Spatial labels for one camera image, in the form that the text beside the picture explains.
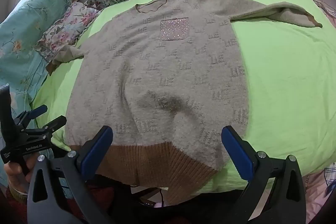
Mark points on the person's left hand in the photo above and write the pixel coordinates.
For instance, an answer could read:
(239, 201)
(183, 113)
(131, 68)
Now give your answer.
(11, 171)

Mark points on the pink floral ruffled pillow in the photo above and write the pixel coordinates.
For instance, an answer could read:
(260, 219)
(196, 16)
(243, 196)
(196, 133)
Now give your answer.
(68, 27)

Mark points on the light green bed sheet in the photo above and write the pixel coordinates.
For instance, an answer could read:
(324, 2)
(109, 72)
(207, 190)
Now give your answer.
(283, 82)

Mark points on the person's left forearm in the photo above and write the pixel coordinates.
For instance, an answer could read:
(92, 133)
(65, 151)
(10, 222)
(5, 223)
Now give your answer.
(18, 194)

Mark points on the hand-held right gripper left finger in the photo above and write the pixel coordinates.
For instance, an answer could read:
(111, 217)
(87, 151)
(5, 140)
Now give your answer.
(97, 153)

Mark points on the teal floral quilt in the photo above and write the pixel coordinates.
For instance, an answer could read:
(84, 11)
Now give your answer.
(26, 29)

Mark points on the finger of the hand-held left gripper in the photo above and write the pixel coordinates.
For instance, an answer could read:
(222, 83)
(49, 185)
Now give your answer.
(56, 122)
(39, 109)

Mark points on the plaid cloth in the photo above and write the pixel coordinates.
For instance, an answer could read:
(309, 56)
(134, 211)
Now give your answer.
(330, 176)

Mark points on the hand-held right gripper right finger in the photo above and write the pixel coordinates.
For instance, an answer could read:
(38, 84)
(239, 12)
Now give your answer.
(237, 153)

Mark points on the beige knit sweater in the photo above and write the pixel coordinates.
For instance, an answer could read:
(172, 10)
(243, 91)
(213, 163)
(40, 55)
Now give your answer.
(157, 69)

